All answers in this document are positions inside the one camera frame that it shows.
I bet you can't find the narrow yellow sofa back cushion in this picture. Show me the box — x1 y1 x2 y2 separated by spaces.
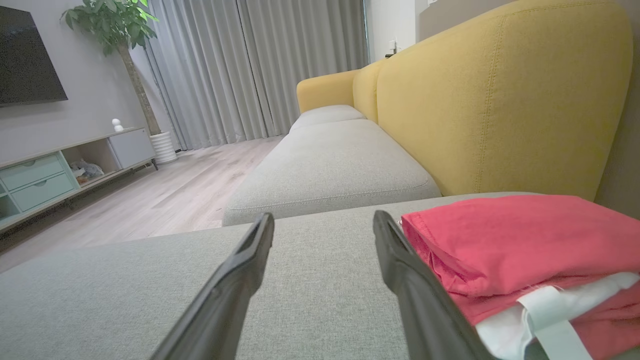
352 59 388 123

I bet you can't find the black wall television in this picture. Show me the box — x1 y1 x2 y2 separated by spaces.
0 5 69 108

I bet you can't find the small grey sofa seat cushion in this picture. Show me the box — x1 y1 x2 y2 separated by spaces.
289 104 367 133

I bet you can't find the white ribbed plant pot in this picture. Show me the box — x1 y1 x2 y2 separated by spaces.
149 131 178 165

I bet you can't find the clutter in cabinet shelf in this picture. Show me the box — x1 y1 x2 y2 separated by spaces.
70 159 105 185

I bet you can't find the shallow mint cabinet drawer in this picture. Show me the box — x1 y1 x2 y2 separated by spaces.
0 154 66 191

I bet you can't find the long wooden TV cabinet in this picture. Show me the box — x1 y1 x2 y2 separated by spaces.
0 126 160 233

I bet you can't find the red Bulls 23 jersey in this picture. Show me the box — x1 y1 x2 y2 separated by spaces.
400 194 640 360

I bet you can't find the yellow sofa armrest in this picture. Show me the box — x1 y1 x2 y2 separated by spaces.
296 69 361 114

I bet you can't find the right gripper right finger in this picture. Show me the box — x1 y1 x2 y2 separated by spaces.
372 210 496 360

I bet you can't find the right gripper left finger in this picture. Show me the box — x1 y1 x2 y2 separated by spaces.
150 212 276 360

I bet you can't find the deep mint cabinet drawer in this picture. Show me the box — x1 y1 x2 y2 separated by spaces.
10 172 76 212

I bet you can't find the grey pleated curtain panel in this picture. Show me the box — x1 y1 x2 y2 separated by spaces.
237 0 371 137
145 0 251 151

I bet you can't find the white cabinet door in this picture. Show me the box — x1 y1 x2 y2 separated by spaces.
109 128 156 169

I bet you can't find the green potted tree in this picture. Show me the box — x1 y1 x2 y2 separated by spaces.
60 0 162 137

